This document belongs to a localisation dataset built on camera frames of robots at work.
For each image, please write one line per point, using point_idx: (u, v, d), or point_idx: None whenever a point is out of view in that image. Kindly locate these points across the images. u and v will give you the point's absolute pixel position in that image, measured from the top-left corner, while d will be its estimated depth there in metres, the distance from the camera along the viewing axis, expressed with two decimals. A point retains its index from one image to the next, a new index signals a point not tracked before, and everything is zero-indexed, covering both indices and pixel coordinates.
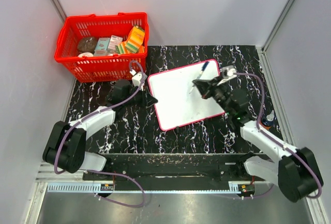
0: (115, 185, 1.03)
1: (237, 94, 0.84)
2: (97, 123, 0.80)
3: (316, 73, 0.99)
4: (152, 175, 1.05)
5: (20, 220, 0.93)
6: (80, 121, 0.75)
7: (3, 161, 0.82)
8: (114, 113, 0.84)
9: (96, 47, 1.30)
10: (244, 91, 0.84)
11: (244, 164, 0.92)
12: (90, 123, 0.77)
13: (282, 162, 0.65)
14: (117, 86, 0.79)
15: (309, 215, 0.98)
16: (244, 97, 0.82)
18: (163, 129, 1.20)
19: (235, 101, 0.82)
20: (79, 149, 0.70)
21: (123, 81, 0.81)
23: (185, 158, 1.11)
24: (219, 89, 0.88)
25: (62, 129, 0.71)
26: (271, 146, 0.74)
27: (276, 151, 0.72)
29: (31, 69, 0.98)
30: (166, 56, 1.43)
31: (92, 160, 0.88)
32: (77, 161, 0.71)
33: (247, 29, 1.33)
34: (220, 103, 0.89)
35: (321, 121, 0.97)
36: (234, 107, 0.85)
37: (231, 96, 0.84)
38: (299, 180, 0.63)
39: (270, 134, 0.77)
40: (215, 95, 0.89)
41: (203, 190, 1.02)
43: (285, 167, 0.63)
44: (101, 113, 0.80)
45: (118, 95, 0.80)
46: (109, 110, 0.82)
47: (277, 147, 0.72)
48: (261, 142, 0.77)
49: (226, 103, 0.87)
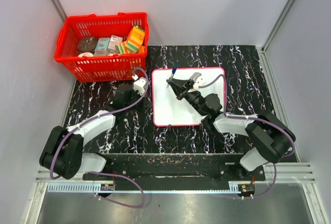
0: (115, 185, 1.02)
1: (210, 100, 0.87)
2: (96, 128, 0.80)
3: (316, 72, 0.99)
4: (151, 175, 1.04)
5: (20, 220, 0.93)
6: (78, 126, 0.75)
7: (3, 161, 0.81)
8: (114, 118, 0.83)
9: (96, 47, 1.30)
10: (214, 94, 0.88)
11: (240, 162, 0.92)
12: (88, 128, 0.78)
13: (248, 128, 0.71)
14: (120, 90, 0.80)
15: (309, 215, 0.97)
16: (216, 100, 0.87)
18: (156, 124, 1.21)
19: (209, 107, 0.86)
20: (76, 156, 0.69)
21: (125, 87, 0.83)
23: (185, 158, 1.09)
24: (190, 93, 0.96)
25: (59, 136, 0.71)
26: (237, 123, 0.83)
27: (242, 124, 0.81)
29: (31, 69, 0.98)
30: (166, 56, 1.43)
31: (91, 161, 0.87)
32: (73, 168, 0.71)
33: (247, 29, 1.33)
34: (194, 106, 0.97)
35: (321, 121, 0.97)
36: (207, 110, 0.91)
37: (207, 104, 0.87)
38: (269, 137, 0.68)
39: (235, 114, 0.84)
40: (189, 98, 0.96)
41: (203, 190, 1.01)
43: (252, 131, 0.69)
44: (100, 118, 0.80)
45: (120, 100, 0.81)
46: (109, 115, 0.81)
47: (243, 120, 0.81)
48: (231, 123, 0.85)
49: (200, 106, 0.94)
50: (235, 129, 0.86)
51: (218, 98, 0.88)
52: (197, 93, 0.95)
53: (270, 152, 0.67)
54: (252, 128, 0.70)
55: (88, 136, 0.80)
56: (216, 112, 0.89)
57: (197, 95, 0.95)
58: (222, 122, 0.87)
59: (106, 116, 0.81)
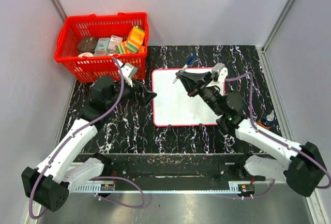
0: (115, 185, 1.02)
1: (233, 100, 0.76)
2: (73, 152, 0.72)
3: (316, 72, 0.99)
4: (152, 175, 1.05)
5: (20, 220, 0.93)
6: (48, 164, 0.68)
7: (3, 161, 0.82)
8: (94, 127, 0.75)
9: (96, 47, 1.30)
10: (237, 92, 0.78)
11: (245, 165, 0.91)
12: (62, 160, 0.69)
13: (294, 165, 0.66)
14: (96, 89, 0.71)
15: (308, 214, 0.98)
16: (238, 99, 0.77)
18: (156, 124, 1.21)
19: (232, 108, 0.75)
20: (53, 196, 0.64)
21: (102, 82, 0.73)
23: (185, 158, 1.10)
24: (207, 89, 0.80)
25: (30, 179, 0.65)
26: (274, 147, 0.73)
27: (281, 152, 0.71)
29: (31, 69, 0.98)
30: (166, 56, 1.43)
31: (85, 175, 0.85)
32: (60, 200, 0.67)
33: (247, 29, 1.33)
34: (209, 103, 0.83)
35: (321, 121, 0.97)
36: (227, 110, 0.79)
37: (228, 103, 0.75)
38: (309, 175, 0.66)
39: (267, 132, 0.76)
40: (204, 95, 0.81)
41: (203, 190, 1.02)
43: (297, 168, 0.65)
44: (74, 137, 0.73)
45: (98, 100, 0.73)
46: (87, 127, 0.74)
47: (282, 147, 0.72)
48: (261, 142, 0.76)
49: (217, 105, 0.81)
50: (264, 147, 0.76)
51: (240, 96, 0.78)
52: (214, 90, 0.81)
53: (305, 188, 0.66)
54: (297, 165, 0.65)
55: (68, 166, 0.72)
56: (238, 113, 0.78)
57: (215, 92, 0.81)
58: (246, 135, 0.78)
59: (81, 132, 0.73)
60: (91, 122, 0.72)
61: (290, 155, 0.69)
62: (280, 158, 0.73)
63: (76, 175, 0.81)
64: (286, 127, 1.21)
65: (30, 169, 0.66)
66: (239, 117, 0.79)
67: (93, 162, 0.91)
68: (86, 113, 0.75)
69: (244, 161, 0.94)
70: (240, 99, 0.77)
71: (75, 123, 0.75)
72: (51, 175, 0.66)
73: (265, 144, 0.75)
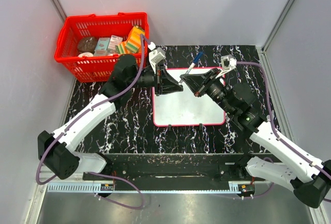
0: (115, 185, 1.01)
1: (241, 90, 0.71)
2: (89, 125, 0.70)
3: (316, 72, 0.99)
4: (152, 175, 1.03)
5: (20, 220, 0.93)
6: (64, 132, 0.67)
7: (3, 161, 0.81)
8: (113, 104, 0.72)
9: (96, 47, 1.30)
10: (244, 84, 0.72)
11: (246, 167, 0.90)
12: (78, 129, 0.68)
13: (314, 183, 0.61)
14: (118, 68, 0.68)
15: (308, 214, 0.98)
16: (246, 90, 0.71)
18: (156, 124, 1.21)
19: (240, 99, 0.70)
20: (63, 164, 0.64)
21: (125, 61, 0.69)
23: (186, 158, 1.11)
24: (214, 84, 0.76)
25: (45, 143, 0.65)
26: (295, 161, 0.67)
27: (302, 168, 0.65)
29: (31, 69, 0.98)
30: (166, 56, 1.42)
31: (87, 165, 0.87)
32: (69, 169, 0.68)
33: (247, 29, 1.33)
34: (218, 102, 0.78)
35: (321, 121, 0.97)
36: (238, 106, 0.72)
37: (235, 94, 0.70)
38: (324, 194, 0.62)
39: (289, 143, 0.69)
40: (212, 92, 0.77)
41: (203, 190, 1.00)
43: (317, 189, 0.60)
44: (93, 110, 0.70)
45: (120, 78, 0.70)
46: (106, 103, 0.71)
47: (303, 163, 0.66)
48: (282, 152, 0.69)
49: (225, 101, 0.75)
50: (281, 158, 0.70)
51: (249, 88, 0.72)
52: (220, 86, 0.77)
53: (315, 204, 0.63)
54: (317, 184, 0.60)
55: (83, 137, 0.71)
56: (253, 110, 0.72)
57: (222, 87, 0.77)
58: (265, 143, 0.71)
59: (100, 107, 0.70)
60: (110, 98, 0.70)
61: (312, 173, 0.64)
62: (298, 172, 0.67)
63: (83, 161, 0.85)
64: (286, 127, 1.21)
65: (47, 133, 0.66)
66: (256, 116, 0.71)
67: (98, 156, 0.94)
68: (108, 89, 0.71)
69: (244, 162, 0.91)
70: (249, 90, 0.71)
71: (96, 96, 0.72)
72: (65, 143, 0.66)
73: (284, 155, 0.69)
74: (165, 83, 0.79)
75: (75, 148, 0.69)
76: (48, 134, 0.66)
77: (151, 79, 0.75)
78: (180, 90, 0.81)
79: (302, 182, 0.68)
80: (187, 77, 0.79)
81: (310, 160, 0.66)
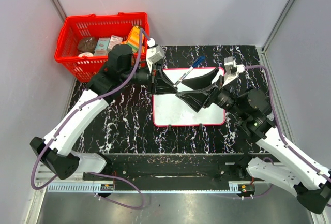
0: (115, 185, 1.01)
1: (256, 98, 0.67)
2: (79, 127, 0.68)
3: (317, 72, 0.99)
4: (152, 175, 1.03)
5: (20, 220, 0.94)
6: (54, 137, 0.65)
7: (3, 161, 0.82)
8: (102, 100, 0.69)
9: (96, 47, 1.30)
10: (259, 90, 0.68)
11: (246, 168, 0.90)
12: (68, 133, 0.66)
13: (321, 192, 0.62)
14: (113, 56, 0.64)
15: (308, 214, 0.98)
16: (261, 98, 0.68)
18: (156, 124, 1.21)
19: (254, 107, 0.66)
20: (59, 167, 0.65)
21: (120, 49, 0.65)
23: (186, 158, 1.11)
24: (223, 92, 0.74)
25: (37, 150, 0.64)
26: (302, 168, 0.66)
27: (309, 176, 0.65)
29: (31, 70, 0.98)
30: (166, 56, 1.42)
31: (87, 165, 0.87)
32: (69, 169, 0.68)
33: (247, 29, 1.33)
34: (227, 107, 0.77)
35: (321, 121, 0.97)
36: (250, 112, 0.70)
37: (250, 102, 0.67)
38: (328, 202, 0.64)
39: (297, 150, 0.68)
40: (220, 101, 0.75)
41: (203, 190, 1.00)
43: (324, 197, 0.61)
44: (81, 110, 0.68)
45: (112, 69, 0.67)
46: (95, 101, 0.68)
47: (311, 170, 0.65)
48: (289, 160, 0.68)
49: (237, 107, 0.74)
50: (288, 164, 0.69)
51: (264, 95, 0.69)
52: (228, 93, 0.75)
53: (319, 211, 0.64)
54: (324, 194, 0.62)
55: (76, 139, 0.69)
56: (262, 115, 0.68)
57: (230, 94, 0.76)
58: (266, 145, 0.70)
59: (89, 105, 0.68)
60: (101, 96, 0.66)
61: (319, 182, 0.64)
62: (304, 180, 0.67)
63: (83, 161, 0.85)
64: (286, 127, 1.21)
65: (37, 140, 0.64)
66: (264, 121, 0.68)
67: (98, 156, 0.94)
68: (96, 83, 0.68)
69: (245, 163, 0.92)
70: (264, 98, 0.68)
71: (84, 93, 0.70)
72: (56, 149, 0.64)
73: (291, 163, 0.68)
74: (160, 84, 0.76)
75: (69, 151, 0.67)
76: (38, 141, 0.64)
77: (145, 77, 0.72)
78: (175, 91, 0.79)
79: (307, 189, 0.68)
80: (186, 95, 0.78)
81: (317, 168, 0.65)
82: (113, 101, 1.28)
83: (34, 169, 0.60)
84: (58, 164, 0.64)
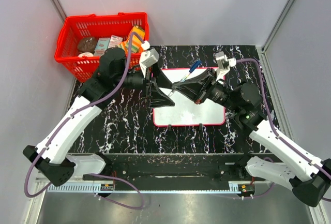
0: (115, 185, 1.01)
1: (249, 91, 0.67)
2: (72, 135, 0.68)
3: (316, 72, 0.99)
4: (151, 175, 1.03)
5: (20, 220, 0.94)
6: (46, 146, 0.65)
7: (2, 161, 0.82)
8: (95, 107, 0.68)
9: (96, 47, 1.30)
10: (252, 84, 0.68)
11: (245, 167, 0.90)
12: (60, 142, 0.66)
13: (313, 182, 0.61)
14: (105, 60, 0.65)
15: (308, 214, 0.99)
16: (253, 90, 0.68)
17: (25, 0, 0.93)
18: (156, 124, 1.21)
19: (247, 101, 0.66)
20: (52, 175, 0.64)
21: (111, 54, 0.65)
23: (185, 158, 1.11)
24: (216, 86, 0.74)
25: (30, 159, 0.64)
26: (294, 159, 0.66)
27: (301, 167, 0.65)
29: (31, 70, 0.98)
30: (166, 56, 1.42)
31: (87, 166, 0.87)
32: (63, 176, 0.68)
33: (247, 29, 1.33)
34: (222, 102, 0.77)
35: (321, 121, 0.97)
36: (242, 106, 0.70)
37: (243, 95, 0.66)
38: (322, 193, 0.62)
39: (289, 141, 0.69)
40: (214, 95, 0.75)
41: (202, 190, 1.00)
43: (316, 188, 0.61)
44: (73, 118, 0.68)
45: (105, 74, 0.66)
46: (87, 108, 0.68)
47: (303, 161, 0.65)
48: (282, 151, 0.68)
49: (230, 101, 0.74)
50: (281, 156, 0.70)
51: (256, 89, 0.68)
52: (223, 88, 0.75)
53: (314, 204, 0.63)
54: (316, 183, 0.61)
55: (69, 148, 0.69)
56: (255, 108, 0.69)
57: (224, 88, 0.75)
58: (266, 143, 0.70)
59: (81, 113, 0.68)
60: (92, 103, 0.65)
61: (312, 172, 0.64)
62: (297, 171, 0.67)
63: (82, 161, 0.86)
64: (286, 127, 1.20)
65: (30, 149, 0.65)
66: (256, 115, 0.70)
67: (96, 157, 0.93)
68: (89, 89, 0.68)
69: (245, 162, 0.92)
70: (257, 91, 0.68)
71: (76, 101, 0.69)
72: (49, 158, 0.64)
73: (284, 154, 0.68)
74: (156, 95, 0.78)
75: (62, 159, 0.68)
76: (30, 151, 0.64)
77: (139, 81, 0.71)
78: (171, 104, 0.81)
79: (300, 181, 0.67)
80: (181, 86, 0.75)
81: (309, 159, 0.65)
82: (113, 101, 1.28)
83: (27, 179, 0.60)
84: (52, 173, 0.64)
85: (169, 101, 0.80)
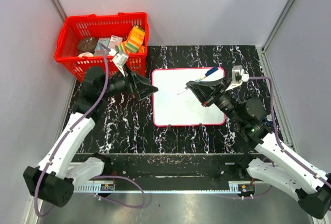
0: (115, 185, 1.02)
1: (253, 106, 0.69)
2: (73, 148, 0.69)
3: (316, 72, 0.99)
4: (151, 175, 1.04)
5: (20, 220, 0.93)
6: (49, 161, 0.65)
7: (2, 161, 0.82)
8: (90, 119, 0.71)
9: (96, 47, 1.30)
10: (255, 99, 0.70)
11: (247, 169, 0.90)
12: (63, 155, 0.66)
13: (318, 195, 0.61)
14: (87, 79, 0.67)
15: (309, 215, 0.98)
16: (258, 105, 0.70)
17: (25, 0, 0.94)
18: (156, 124, 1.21)
19: (252, 116, 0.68)
20: (58, 192, 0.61)
21: (92, 73, 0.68)
23: (185, 158, 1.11)
24: (224, 95, 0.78)
25: (32, 179, 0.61)
26: (300, 172, 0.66)
27: (306, 180, 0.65)
29: (31, 70, 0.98)
30: (166, 56, 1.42)
31: (86, 175, 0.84)
32: (66, 193, 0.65)
33: (247, 29, 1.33)
34: (226, 111, 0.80)
35: (321, 121, 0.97)
36: (248, 120, 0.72)
37: (247, 110, 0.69)
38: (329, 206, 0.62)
39: (294, 154, 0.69)
40: (221, 103, 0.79)
41: (203, 190, 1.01)
43: (321, 200, 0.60)
44: (73, 132, 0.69)
45: (91, 91, 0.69)
46: (84, 120, 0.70)
47: (308, 174, 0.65)
48: (287, 164, 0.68)
49: (235, 112, 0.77)
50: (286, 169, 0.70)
51: (260, 102, 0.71)
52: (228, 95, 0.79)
53: (320, 215, 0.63)
54: (322, 196, 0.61)
55: (69, 162, 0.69)
56: (260, 122, 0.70)
57: (231, 100, 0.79)
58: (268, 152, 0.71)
59: (79, 125, 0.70)
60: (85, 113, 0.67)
61: (317, 185, 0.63)
62: (302, 183, 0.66)
63: (78, 172, 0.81)
64: (286, 127, 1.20)
65: (31, 168, 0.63)
66: (261, 128, 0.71)
67: (93, 161, 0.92)
68: (80, 106, 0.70)
69: (246, 163, 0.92)
70: (261, 106, 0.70)
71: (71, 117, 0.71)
72: (54, 172, 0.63)
73: (289, 167, 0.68)
74: (140, 87, 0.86)
75: (65, 173, 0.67)
76: (33, 169, 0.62)
77: (122, 84, 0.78)
78: (156, 90, 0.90)
79: (306, 193, 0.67)
80: (194, 86, 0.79)
81: (314, 172, 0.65)
82: (113, 101, 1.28)
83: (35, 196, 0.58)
84: (60, 185, 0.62)
85: (154, 88, 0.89)
